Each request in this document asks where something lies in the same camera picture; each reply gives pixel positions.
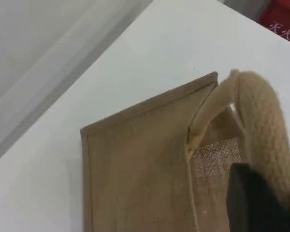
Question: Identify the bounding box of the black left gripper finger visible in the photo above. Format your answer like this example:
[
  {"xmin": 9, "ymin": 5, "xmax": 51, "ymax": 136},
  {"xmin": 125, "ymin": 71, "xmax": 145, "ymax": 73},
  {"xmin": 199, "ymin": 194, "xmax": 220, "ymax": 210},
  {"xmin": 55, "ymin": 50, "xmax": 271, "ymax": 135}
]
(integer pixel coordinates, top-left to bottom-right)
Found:
[{"xmin": 228, "ymin": 163, "xmax": 290, "ymax": 232}]

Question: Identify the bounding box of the brown jute tote bag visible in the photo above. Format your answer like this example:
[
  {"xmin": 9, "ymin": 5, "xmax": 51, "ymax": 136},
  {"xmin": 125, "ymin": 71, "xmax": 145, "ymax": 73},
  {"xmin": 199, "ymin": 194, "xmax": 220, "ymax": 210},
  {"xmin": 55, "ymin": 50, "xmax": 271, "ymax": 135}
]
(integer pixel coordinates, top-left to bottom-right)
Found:
[{"xmin": 79, "ymin": 69, "xmax": 290, "ymax": 232}]

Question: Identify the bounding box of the red box with white characters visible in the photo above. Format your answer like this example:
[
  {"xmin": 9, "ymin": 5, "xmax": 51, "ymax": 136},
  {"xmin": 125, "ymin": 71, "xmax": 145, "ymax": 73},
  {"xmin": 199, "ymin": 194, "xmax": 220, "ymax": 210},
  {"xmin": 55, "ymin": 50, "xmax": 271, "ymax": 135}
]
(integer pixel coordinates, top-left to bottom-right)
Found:
[{"xmin": 258, "ymin": 0, "xmax": 290, "ymax": 48}]

